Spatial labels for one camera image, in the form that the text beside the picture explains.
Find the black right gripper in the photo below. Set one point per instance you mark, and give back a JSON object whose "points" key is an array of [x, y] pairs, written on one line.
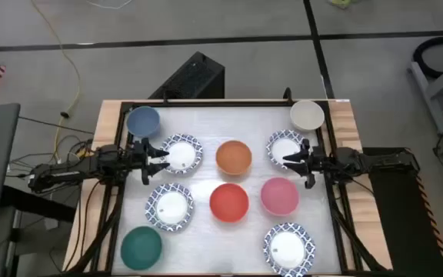
{"points": [[314, 161]]}

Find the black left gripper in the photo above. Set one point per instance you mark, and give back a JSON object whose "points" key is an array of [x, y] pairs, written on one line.
{"points": [[137, 157]]}

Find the blue patterned paper plate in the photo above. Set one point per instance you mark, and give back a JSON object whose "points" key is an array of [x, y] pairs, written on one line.
{"points": [[185, 154], [279, 144], [287, 250], [171, 207]]}

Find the pink bowl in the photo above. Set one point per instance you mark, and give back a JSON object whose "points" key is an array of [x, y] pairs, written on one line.
{"points": [[280, 196]]}

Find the blue bowl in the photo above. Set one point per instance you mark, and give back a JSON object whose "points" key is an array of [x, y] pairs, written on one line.
{"points": [[143, 121]]}

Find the white bowl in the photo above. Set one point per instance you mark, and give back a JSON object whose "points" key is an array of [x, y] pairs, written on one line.
{"points": [[307, 115]]}

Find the orange bowl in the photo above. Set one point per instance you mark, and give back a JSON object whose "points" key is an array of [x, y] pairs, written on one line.
{"points": [[234, 157]]}

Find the red bowl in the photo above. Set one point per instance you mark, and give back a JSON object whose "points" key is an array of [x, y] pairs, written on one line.
{"points": [[229, 202]]}

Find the green bowl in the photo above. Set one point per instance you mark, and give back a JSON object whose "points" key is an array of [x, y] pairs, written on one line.
{"points": [[141, 248]]}

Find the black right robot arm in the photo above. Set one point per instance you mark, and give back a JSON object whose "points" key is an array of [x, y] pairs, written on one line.
{"points": [[379, 159]]}

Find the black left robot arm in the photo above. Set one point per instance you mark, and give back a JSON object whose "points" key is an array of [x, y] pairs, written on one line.
{"points": [[71, 171]]}

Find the black computer tower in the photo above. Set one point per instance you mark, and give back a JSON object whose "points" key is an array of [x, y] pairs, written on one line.
{"points": [[194, 77]]}

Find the grey metal stand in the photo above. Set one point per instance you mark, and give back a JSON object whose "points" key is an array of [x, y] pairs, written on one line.
{"points": [[423, 86]]}

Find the yellow-green object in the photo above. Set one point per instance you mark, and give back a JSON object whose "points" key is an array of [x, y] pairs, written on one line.
{"points": [[342, 3]]}

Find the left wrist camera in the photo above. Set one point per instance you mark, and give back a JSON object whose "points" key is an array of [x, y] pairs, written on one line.
{"points": [[146, 177]]}

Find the black metal table frame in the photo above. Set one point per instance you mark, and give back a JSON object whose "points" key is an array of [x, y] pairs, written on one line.
{"points": [[225, 103]]}

